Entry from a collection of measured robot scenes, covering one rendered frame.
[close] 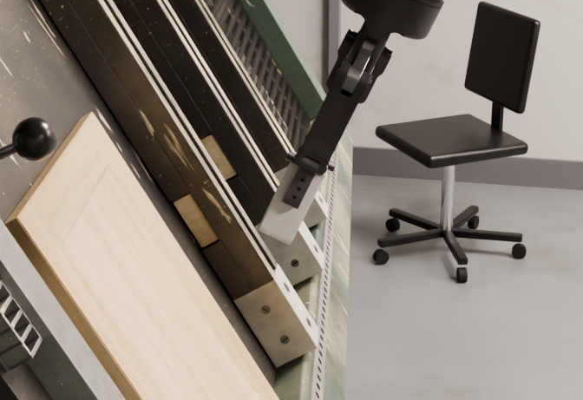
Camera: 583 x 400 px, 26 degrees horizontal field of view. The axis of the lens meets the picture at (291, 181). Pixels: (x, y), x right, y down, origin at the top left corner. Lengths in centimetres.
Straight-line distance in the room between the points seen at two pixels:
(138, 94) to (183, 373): 43
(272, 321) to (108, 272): 46
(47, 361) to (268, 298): 67
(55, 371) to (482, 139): 326
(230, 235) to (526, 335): 230
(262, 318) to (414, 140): 253
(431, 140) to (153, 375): 298
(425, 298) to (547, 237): 73
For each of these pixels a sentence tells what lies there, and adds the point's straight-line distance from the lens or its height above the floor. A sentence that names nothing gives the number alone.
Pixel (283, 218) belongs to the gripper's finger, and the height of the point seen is 140.
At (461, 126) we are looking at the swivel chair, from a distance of 450.
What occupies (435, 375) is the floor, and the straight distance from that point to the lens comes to 373.
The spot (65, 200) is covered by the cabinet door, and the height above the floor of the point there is 128.
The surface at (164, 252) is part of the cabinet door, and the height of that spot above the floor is 114.
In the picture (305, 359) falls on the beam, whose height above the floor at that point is 90.
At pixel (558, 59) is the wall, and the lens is 511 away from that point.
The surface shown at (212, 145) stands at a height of 114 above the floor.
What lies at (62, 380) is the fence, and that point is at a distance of 123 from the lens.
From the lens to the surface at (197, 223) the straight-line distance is 180.
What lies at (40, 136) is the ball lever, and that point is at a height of 145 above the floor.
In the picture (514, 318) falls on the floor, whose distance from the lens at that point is 410.
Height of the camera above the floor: 178
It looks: 20 degrees down
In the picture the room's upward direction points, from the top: straight up
